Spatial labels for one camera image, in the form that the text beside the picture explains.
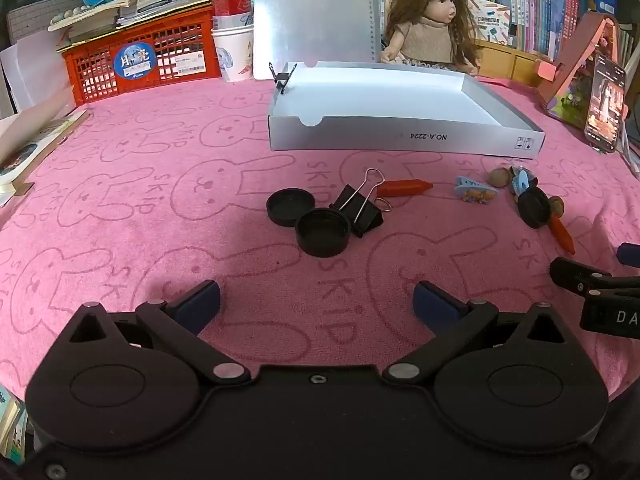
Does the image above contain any white paper sheet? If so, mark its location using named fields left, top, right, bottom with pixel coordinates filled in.
left=0, top=30, right=78, bottom=118

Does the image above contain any red crayon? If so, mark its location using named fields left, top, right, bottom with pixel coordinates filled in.
left=376, top=178, right=434, bottom=198

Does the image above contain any open book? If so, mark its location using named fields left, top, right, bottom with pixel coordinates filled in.
left=0, top=107, right=91, bottom=206

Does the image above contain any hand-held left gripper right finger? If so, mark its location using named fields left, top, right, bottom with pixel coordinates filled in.
left=382, top=280, right=576, bottom=386

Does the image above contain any row of upright books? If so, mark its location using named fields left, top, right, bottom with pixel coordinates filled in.
left=375, top=0, right=621, bottom=53

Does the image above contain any pink rabbit print towel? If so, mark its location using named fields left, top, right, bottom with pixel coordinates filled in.
left=0, top=77, right=640, bottom=411

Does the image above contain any white printed cardboard box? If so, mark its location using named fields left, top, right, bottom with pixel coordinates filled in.
left=467, top=0, right=511, bottom=48

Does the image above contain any large black binder clip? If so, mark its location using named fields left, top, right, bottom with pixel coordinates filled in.
left=329, top=167, right=393, bottom=239

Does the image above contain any wooden shelf box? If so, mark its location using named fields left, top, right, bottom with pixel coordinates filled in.
left=475, top=37, right=546, bottom=81

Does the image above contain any brown-haired doll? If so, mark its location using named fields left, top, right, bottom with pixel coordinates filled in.
left=380, top=0, right=483, bottom=78

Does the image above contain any black smartphone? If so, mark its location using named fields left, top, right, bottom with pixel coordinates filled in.
left=584, top=54, right=628, bottom=155

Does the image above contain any printed booklet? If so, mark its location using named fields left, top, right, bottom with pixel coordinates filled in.
left=0, top=385, right=27, bottom=463

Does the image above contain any light blue hair clip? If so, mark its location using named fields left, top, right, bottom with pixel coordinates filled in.
left=509, top=167, right=540, bottom=196

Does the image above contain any red plastic crate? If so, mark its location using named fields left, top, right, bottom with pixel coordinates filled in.
left=62, top=7, right=222, bottom=107

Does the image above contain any orange crayon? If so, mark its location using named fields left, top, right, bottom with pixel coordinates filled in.
left=547, top=214, right=577, bottom=256

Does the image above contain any pink wooden house stand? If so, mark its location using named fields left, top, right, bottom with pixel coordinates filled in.
left=532, top=10, right=633, bottom=128

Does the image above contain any red drink can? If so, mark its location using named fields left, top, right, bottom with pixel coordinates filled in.
left=210, top=0, right=252, bottom=31

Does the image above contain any small black binder clip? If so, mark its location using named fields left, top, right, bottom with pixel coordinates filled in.
left=268, top=62, right=298, bottom=96

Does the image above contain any white paper cup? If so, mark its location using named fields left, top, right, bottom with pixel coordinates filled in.
left=211, top=24, right=256, bottom=83

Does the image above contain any translucent plastic clipboard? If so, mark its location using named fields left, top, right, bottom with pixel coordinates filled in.
left=252, top=0, right=378, bottom=81

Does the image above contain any black bottle cap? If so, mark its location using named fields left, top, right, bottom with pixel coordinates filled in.
left=517, top=187, right=553, bottom=229
left=295, top=208, right=351, bottom=258
left=266, top=188, right=317, bottom=226

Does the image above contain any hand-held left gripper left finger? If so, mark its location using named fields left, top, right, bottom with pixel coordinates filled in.
left=67, top=280, right=252, bottom=386

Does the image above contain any white cable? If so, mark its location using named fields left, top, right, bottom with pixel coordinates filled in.
left=620, top=130, right=640, bottom=176

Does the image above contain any grey cardboard box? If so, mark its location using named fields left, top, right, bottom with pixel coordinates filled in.
left=267, top=61, right=546, bottom=159

